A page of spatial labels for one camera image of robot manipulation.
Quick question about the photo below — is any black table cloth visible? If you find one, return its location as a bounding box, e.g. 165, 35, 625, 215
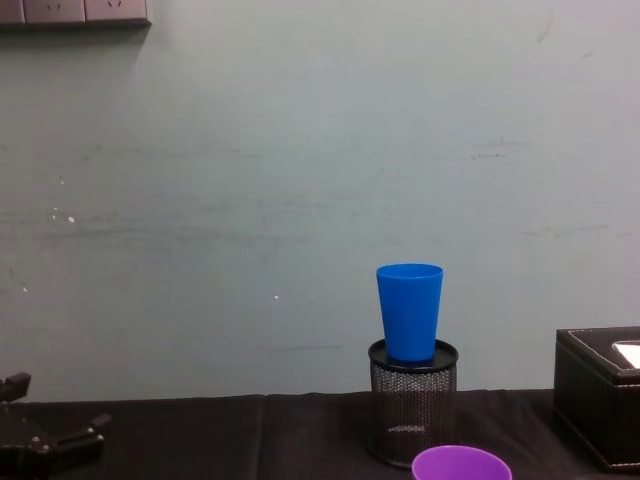
0, 387, 640, 480

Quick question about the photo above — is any black mesh pen holder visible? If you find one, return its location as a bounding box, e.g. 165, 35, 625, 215
367, 338, 460, 471

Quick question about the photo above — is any blue plastic cup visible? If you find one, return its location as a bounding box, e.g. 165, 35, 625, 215
375, 263, 445, 364

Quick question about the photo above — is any purple plastic cup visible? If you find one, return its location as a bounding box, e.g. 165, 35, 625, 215
411, 444, 514, 480

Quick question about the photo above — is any black leather tissue box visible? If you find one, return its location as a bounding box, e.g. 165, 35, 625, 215
552, 324, 640, 475

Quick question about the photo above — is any white tissue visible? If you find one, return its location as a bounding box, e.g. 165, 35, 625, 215
611, 339, 640, 372

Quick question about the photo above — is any dark wall socket trunking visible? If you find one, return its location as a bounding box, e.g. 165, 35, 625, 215
0, 18, 153, 34

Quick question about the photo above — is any grey wall socket plate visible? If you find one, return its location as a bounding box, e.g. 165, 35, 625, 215
23, 0, 87, 24
84, 0, 149, 23

